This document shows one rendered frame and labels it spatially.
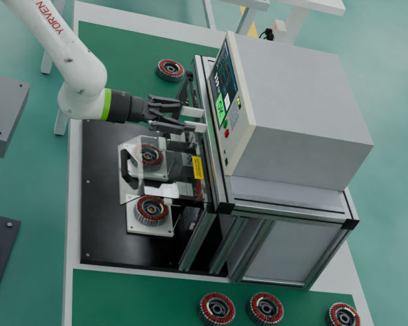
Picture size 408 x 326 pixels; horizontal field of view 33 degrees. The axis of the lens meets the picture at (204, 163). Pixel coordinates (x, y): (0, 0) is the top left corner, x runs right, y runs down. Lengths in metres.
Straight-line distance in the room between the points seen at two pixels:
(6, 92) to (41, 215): 0.88
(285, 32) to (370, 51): 2.23
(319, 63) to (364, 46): 3.14
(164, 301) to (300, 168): 0.57
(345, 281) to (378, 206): 1.62
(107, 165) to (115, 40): 0.77
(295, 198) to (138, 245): 0.52
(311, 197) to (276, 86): 0.34
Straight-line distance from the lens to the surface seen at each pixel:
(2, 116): 2.38
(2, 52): 4.01
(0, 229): 3.10
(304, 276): 2.29
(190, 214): 2.25
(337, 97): 2.14
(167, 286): 2.15
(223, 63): 2.17
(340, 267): 2.48
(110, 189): 2.31
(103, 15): 3.12
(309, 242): 2.15
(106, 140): 2.47
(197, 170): 2.04
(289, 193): 2.04
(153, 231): 2.22
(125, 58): 2.90
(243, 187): 1.98
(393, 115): 4.80
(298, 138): 1.94
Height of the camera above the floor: 2.43
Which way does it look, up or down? 41 degrees down
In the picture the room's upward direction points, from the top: 24 degrees clockwise
